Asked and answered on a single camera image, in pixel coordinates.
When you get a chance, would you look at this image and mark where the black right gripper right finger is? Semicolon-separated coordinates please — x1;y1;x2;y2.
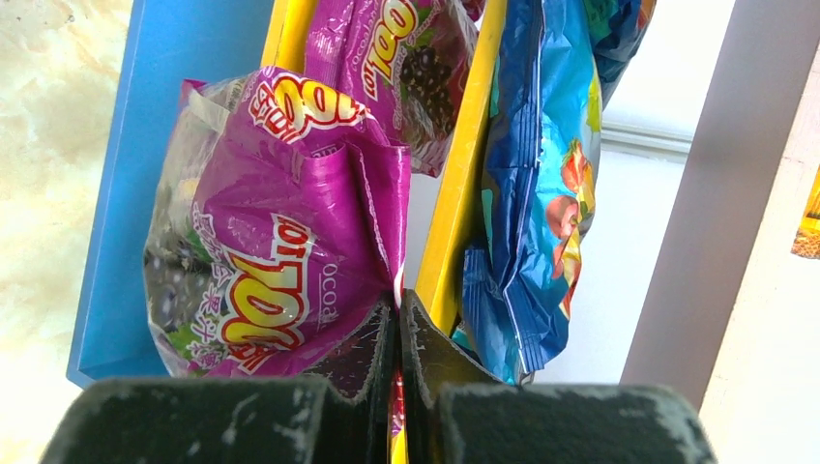
399;290;717;463

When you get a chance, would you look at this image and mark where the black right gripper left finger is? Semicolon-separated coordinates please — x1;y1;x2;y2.
42;296;396;463

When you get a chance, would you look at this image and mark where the purple candy bag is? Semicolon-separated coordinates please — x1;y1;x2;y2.
304;0;479;177
143;67;410;378

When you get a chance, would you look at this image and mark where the orange candy bag floor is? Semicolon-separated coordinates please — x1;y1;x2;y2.
791;174;819;259

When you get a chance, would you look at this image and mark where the blue candy bag right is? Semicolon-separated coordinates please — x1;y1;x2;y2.
462;1;655;384

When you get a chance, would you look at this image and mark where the blue yellow pink shelf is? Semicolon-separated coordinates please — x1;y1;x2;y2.
66;0;820;411

